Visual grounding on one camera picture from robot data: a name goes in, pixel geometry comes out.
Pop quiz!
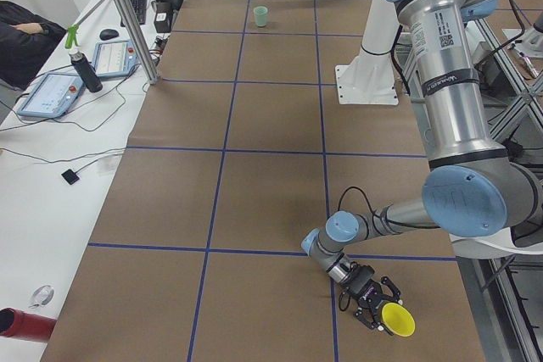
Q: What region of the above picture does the clear tape roll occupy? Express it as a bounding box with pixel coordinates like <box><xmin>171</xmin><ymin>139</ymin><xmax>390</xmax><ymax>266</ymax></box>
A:
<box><xmin>29</xmin><ymin>285</ymin><xmax>55</xmax><ymax>309</ymax></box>

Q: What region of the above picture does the brown paper table cover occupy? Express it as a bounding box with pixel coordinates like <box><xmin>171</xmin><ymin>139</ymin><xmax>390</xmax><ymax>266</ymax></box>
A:
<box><xmin>42</xmin><ymin>0</ymin><xmax>484</xmax><ymax>361</ymax></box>

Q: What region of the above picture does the black keyboard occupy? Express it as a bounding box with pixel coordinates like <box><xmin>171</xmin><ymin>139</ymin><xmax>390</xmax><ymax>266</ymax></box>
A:
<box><xmin>130</xmin><ymin>0</ymin><xmax>148</xmax><ymax>25</ymax></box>

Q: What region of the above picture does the person in black clothes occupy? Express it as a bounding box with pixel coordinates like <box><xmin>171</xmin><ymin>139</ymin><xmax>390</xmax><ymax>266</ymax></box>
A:
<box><xmin>1</xmin><ymin>0</ymin><xmax>66</xmax><ymax>90</ymax></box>

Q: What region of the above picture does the blue teach pendant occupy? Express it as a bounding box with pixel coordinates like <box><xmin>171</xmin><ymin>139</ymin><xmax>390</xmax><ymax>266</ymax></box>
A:
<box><xmin>92</xmin><ymin>40</ymin><xmax>139</xmax><ymax>79</ymax></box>
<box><xmin>17</xmin><ymin>73</ymin><xmax>85</xmax><ymax>119</ymax></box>

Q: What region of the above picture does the red cylinder bottle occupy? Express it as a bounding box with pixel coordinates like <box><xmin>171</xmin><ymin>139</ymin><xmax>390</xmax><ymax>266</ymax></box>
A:
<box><xmin>1</xmin><ymin>308</ymin><xmax>57</xmax><ymax>343</ymax></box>

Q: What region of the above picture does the small black box device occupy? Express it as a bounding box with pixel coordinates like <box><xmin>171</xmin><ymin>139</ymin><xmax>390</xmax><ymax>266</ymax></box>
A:
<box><xmin>61</xmin><ymin>169</ymin><xmax>80</xmax><ymax>185</ymax></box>

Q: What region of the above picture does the far blue teach pendant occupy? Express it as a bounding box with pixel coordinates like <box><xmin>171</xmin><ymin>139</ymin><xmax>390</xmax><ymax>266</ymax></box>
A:
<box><xmin>92</xmin><ymin>40</ymin><xmax>139</xmax><ymax>79</ymax></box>

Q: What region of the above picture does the near blue teach pendant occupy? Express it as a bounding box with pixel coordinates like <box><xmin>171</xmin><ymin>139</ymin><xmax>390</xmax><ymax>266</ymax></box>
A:
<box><xmin>17</xmin><ymin>73</ymin><xmax>85</xmax><ymax>119</ymax></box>

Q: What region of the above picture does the black labelled box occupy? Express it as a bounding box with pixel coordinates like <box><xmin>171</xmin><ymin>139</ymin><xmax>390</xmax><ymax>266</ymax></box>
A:
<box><xmin>154</xmin><ymin>2</ymin><xmax>174</xmax><ymax>34</ymax></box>

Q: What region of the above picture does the green handled grabber tool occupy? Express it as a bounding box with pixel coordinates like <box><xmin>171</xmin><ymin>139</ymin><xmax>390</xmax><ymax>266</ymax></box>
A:
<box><xmin>64</xmin><ymin>0</ymin><xmax>106</xmax><ymax>50</ymax></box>

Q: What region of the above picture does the yellow cup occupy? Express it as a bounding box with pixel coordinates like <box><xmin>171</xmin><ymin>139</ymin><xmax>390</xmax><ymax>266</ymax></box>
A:
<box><xmin>381</xmin><ymin>302</ymin><xmax>416</xmax><ymax>337</ymax></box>

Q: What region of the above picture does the black computer mouse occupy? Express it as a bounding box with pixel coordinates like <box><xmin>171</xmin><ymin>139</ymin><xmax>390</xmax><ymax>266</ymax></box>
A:
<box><xmin>99</xmin><ymin>29</ymin><xmax>120</xmax><ymax>41</ymax></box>

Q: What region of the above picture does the light green cup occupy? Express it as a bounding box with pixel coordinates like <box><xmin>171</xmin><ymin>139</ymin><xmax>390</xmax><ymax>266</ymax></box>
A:
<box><xmin>253</xmin><ymin>6</ymin><xmax>269</xmax><ymax>28</ymax></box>

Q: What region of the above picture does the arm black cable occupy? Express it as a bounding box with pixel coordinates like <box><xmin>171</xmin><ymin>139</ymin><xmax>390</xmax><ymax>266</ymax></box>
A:
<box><xmin>337</xmin><ymin>186</ymin><xmax>440</xmax><ymax>315</ymax></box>

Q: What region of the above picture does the aluminium frame post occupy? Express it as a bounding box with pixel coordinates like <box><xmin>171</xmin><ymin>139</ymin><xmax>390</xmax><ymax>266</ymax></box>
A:
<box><xmin>114</xmin><ymin>0</ymin><xmax>159</xmax><ymax>85</ymax></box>

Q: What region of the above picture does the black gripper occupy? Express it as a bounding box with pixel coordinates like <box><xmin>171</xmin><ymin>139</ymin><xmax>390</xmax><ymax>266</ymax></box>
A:
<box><xmin>342</xmin><ymin>264</ymin><xmax>402</xmax><ymax>334</ymax></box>

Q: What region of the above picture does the white camera stand pedestal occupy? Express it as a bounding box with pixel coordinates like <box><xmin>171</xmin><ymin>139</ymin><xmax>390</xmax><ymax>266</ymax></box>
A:
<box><xmin>335</xmin><ymin>0</ymin><xmax>400</xmax><ymax>106</ymax></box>

